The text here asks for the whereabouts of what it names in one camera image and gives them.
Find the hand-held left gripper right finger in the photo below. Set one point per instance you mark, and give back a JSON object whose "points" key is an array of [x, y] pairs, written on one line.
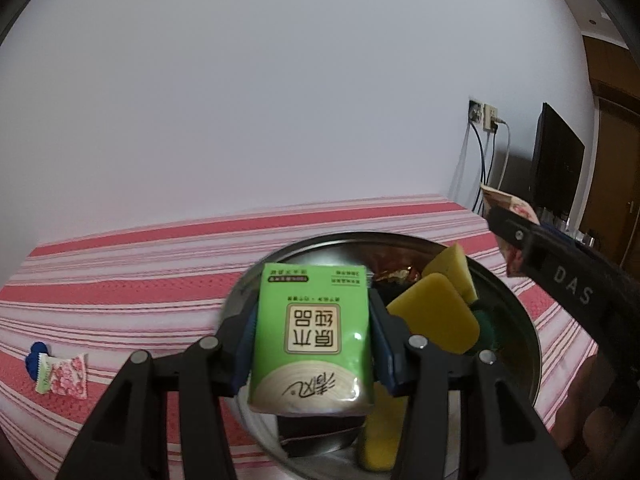
{"points": [[385, 355]]}

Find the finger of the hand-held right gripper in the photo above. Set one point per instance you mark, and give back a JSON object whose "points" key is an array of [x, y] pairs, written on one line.
{"points": [[562, 236], [517, 240]]}

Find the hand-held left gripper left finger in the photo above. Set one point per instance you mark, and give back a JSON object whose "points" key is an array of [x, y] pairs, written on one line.
{"points": [[245, 355]]}

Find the yellow green scouring sponge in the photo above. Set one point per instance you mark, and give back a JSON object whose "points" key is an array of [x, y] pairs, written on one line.
{"points": [[430, 310], [486, 330], [382, 430], [457, 270]]}

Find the green tissue packet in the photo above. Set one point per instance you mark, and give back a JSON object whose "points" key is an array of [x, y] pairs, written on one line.
{"points": [[310, 340]]}

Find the gold foil candy wrapper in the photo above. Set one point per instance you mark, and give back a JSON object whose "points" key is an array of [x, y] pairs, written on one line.
{"points": [[397, 275]]}

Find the black cardboard box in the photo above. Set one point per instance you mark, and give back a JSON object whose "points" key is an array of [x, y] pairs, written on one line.
{"points": [[320, 435]]}

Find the round metal tin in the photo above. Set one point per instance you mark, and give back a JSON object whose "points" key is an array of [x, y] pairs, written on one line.
{"points": [[300, 255]]}

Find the red striped cloth desktop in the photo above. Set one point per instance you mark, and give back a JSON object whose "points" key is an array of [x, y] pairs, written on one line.
{"points": [[125, 270]]}

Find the black television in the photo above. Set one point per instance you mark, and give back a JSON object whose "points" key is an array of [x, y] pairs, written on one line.
{"points": [[555, 160]]}

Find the person's leg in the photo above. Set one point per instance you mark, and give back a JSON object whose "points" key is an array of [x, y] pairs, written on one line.
{"points": [[585, 400]]}

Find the wooden cabinet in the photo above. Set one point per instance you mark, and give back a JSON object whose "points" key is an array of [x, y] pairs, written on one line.
{"points": [[615, 125]]}

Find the pink floral sachet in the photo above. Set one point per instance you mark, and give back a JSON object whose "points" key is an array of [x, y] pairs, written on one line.
{"points": [[65, 375]]}

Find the white wall socket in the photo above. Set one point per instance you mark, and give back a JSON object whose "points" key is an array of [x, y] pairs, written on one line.
{"points": [[475, 110], [490, 117]]}

